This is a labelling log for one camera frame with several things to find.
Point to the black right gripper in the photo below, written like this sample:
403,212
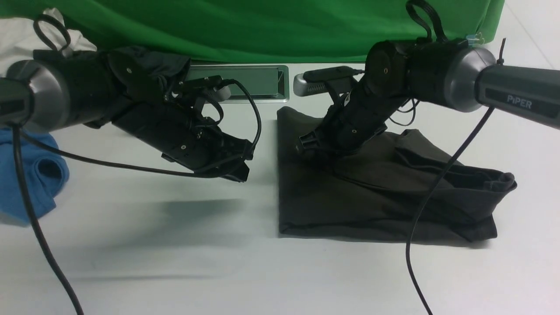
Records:
349,123

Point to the blue binder clip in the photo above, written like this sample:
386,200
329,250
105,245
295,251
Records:
476,39

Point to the silver table cable hatch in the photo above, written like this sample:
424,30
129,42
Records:
265,83

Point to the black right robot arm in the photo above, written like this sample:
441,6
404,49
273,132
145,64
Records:
451,74

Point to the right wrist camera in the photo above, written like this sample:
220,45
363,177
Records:
334,81

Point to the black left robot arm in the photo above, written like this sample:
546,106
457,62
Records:
144,93

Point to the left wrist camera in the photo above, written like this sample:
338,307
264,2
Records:
212,86

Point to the blue t-shirt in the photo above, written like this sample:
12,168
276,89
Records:
46,175

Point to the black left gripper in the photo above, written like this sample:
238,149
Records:
177,133

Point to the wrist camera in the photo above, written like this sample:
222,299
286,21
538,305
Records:
212,86
334,81

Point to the green backdrop cloth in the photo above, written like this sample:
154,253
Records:
235,31

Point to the gray long sleeve shirt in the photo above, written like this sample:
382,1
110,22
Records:
373,195

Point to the dark teal crumpled shirt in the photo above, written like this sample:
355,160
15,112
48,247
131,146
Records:
165,68

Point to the white shirt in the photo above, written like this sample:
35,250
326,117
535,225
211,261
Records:
18,39

